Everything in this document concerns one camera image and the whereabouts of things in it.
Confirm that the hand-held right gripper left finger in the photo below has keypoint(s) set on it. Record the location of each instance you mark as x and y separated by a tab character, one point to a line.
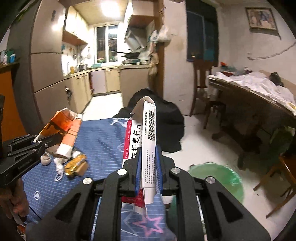
138	166

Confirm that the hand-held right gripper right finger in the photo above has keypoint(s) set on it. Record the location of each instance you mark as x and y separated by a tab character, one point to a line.
159	169

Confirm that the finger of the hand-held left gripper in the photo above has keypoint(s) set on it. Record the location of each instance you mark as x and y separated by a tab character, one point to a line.
27	141
20	164

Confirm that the white and red medicine box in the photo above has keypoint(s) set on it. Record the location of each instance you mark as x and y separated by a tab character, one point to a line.
148	129

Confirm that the orange and white carton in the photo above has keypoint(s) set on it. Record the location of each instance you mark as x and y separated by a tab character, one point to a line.
67	125

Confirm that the green trash bin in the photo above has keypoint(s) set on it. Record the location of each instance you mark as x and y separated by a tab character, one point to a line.
217	183

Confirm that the person's left hand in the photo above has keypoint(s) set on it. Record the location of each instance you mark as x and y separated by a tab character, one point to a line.
16	199

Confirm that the orange wooden cabinet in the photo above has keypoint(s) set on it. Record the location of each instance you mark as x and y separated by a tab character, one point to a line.
9	104

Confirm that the crumpled beige tissue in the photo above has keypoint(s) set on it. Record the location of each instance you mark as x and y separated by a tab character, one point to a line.
46	158

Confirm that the white face mask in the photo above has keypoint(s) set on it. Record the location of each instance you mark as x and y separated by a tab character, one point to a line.
59	171

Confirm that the blue checkered star tablecloth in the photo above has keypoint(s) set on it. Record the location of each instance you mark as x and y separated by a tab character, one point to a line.
99	143

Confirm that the black bag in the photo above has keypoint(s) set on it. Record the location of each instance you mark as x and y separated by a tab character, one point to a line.
166	120

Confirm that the golden wrapper packet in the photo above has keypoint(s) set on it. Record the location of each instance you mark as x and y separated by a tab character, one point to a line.
74	163

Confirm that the brown cardboard box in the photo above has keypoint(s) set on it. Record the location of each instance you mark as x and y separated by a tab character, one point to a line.
83	171

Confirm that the white bottle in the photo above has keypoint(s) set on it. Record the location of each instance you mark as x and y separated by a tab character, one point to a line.
3	58

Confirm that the blue container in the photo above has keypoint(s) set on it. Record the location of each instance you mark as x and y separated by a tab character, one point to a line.
12	58

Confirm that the grey refrigerator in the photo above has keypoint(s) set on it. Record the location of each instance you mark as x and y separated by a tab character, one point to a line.
46	69

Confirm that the beige lower kitchen cabinets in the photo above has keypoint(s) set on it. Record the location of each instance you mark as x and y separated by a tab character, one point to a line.
111	78

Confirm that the steel pot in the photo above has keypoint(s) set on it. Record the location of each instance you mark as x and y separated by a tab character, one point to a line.
83	67

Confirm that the dark wooden chair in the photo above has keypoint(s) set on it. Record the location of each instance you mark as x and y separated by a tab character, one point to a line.
200	76

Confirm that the green basin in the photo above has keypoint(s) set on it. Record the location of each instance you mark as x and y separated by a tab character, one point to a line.
97	65

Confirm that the dark wooden table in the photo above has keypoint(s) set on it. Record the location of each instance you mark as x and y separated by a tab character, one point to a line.
242	109

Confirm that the hanging beige bag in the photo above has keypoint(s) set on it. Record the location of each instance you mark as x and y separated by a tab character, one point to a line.
154	60

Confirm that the black wok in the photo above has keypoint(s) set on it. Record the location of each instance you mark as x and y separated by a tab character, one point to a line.
131	55

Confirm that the wooden-legged chair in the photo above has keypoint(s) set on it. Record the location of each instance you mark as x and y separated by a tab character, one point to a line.
283	162

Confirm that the barred kitchen window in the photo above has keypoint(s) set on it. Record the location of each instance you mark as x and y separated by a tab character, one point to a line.
107	44

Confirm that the dark green cloth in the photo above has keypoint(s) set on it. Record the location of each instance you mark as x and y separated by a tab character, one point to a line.
281	136

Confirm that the steel range hood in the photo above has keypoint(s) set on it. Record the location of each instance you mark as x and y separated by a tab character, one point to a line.
134	40

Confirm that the hanging white rag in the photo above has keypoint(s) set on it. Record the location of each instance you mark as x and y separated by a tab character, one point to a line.
153	37

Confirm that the white cloth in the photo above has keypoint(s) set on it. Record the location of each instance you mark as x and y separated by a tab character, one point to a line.
259	83

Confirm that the hanging white plastic bag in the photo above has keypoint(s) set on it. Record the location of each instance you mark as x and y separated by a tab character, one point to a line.
164	34

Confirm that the dark window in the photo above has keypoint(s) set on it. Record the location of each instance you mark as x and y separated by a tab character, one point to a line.
201	34

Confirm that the dark bag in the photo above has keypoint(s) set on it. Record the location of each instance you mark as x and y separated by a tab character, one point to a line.
275	78

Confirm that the ceiling light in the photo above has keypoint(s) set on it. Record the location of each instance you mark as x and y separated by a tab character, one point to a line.
111	7

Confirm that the upper kitchen cabinet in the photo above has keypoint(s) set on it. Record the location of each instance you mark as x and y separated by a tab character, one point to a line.
143	11

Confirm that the framed elephant picture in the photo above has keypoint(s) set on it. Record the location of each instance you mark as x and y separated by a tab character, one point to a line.
261	18

